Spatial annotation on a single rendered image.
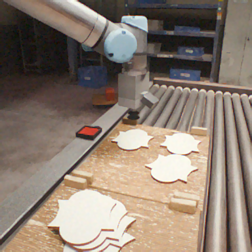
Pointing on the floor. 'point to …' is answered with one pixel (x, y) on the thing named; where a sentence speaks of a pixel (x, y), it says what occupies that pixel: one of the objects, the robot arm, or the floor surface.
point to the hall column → (72, 61)
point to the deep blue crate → (92, 76)
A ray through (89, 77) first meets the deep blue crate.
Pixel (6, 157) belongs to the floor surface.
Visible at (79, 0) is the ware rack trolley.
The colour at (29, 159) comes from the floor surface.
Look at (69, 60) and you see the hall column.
